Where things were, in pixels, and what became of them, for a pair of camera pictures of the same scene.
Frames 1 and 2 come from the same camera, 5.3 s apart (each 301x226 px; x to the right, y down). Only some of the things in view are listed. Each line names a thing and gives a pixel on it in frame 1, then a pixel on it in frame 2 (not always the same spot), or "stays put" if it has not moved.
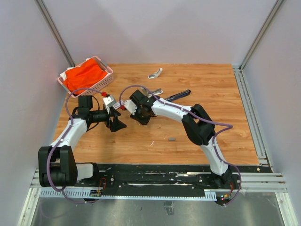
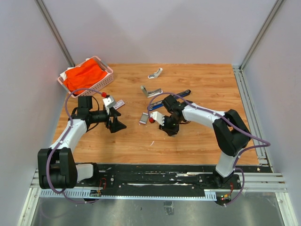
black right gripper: x=142 y=121 → x=170 y=131
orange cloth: x=83 y=76 stays put
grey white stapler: x=155 y=92 stays put
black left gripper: x=116 y=124 stays put
